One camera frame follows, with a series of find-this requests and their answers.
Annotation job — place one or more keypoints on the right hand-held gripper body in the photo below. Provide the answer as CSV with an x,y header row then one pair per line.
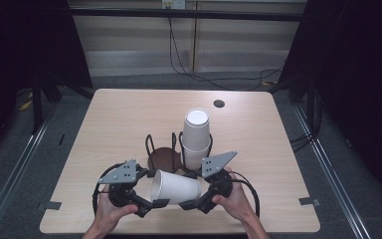
x,y
219,182

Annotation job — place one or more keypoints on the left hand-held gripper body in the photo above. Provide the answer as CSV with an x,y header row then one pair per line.
x,y
122,174

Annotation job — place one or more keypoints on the white paper cup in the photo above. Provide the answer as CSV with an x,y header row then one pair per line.
x,y
179,187

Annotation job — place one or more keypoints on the stack of white cups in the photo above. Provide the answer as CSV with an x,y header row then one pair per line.
x,y
195,132

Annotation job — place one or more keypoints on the person's right hand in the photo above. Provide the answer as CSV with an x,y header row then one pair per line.
x,y
237,202

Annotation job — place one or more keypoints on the person's left hand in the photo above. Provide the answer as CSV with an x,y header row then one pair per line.
x,y
109,215

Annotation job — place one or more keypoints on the small black floor strip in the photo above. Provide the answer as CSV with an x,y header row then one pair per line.
x,y
61,139

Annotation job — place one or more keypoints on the round black table grommet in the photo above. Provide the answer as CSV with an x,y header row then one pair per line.
x,y
219,103

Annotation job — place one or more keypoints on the grey tape strip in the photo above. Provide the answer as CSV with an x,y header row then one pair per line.
x,y
309,201
49,205

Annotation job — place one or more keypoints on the black metal stand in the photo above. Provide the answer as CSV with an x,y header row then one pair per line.
x,y
310,103
37,106

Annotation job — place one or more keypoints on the yellow floor item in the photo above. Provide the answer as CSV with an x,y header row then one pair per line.
x,y
26,104

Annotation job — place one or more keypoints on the black horizontal bar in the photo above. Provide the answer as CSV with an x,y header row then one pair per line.
x,y
185,14

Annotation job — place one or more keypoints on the dark curtain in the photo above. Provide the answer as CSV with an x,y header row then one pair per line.
x,y
361,66
23,43

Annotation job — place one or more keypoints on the metal floor rail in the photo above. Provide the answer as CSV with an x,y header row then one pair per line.
x,y
331,169
16,171

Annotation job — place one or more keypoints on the white wall outlet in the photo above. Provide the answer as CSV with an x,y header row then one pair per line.
x,y
174,4

